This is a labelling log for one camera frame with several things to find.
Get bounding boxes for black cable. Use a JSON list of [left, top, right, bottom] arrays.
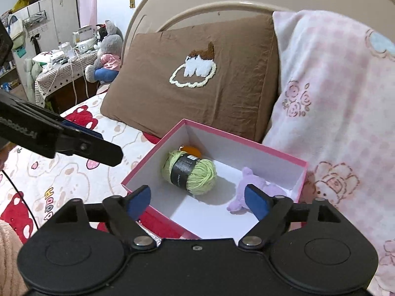
[[0, 169, 41, 232]]

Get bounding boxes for bear print fleece blanket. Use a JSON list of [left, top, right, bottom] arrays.
[[1, 93, 159, 242]]

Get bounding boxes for orange makeup sponge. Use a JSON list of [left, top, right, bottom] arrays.
[[179, 145, 202, 159]]

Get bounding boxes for pink cardboard box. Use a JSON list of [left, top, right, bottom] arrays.
[[122, 120, 307, 241]]

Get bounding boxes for cluttered bedside table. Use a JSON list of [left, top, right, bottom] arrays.
[[23, 25, 97, 108]]

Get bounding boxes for brown embroidered pillow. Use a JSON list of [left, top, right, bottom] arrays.
[[100, 15, 279, 142]]

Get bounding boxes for green yarn ball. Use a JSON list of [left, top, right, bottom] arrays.
[[161, 150, 217, 196]]

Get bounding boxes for pink checkered pillow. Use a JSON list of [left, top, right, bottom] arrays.
[[263, 11, 394, 295]]

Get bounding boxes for purple plush toy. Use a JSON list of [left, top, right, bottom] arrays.
[[227, 167, 288, 214]]

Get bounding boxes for beige fleece sleeve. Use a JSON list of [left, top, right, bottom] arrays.
[[0, 221, 27, 296]]

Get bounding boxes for grey plush doll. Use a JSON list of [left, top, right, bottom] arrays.
[[85, 20, 123, 84]]

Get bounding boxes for white cabinet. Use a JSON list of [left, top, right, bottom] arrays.
[[13, 0, 80, 90]]

